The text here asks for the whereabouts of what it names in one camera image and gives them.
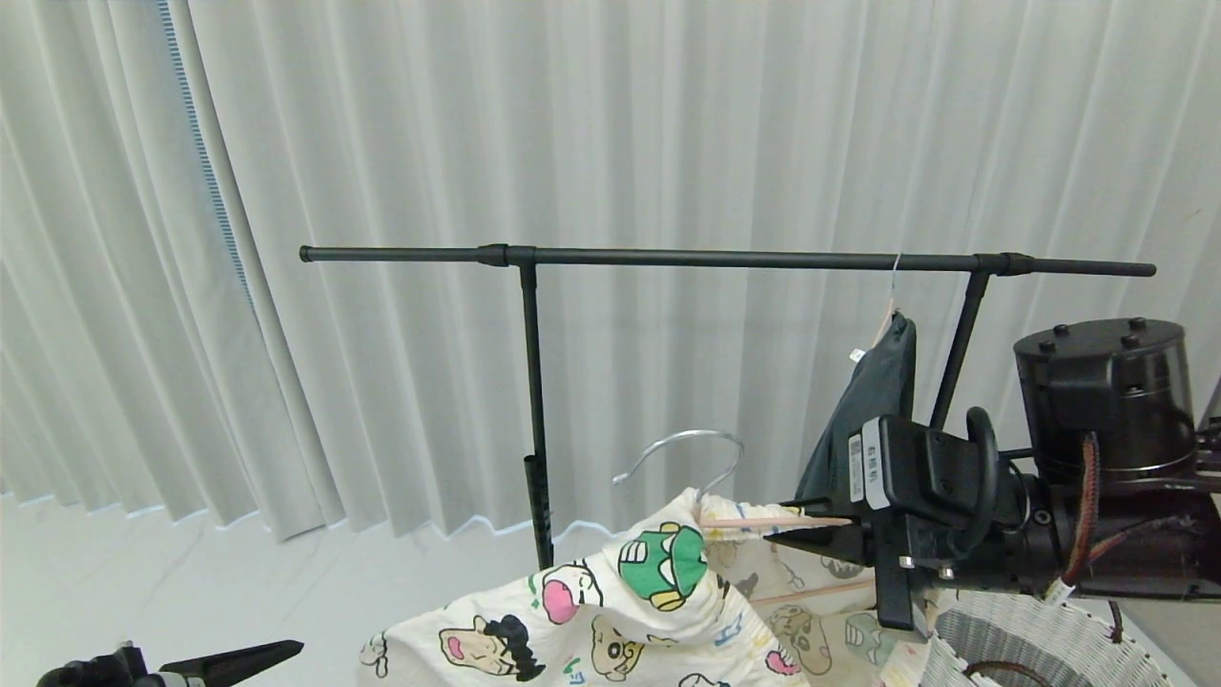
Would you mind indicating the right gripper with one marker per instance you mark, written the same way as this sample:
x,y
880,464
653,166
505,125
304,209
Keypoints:
x,y
1011,563

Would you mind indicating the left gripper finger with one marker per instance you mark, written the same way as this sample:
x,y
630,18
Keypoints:
x,y
229,660

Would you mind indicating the dark grey long-sleeved shirt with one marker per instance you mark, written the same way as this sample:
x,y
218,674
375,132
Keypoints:
x,y
868,410

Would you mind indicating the pink clothes hanger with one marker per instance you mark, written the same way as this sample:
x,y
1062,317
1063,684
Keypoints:
x,y
687,435
895,277

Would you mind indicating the cream printed garment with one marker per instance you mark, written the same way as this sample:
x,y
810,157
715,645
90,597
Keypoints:
x,y
620,611

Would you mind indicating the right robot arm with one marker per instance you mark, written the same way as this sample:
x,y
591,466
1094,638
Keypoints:
x,y
1107,382

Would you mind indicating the white laundry basket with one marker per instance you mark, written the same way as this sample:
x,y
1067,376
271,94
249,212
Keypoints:
x,y
1049,639

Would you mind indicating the black clothes rack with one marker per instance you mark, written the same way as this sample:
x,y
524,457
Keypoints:
x,y
715,258

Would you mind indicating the white curtain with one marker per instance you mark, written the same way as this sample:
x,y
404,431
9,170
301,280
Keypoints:
x,y
572,124

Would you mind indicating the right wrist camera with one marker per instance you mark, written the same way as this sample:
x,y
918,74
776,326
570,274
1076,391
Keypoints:
x,y
916,468

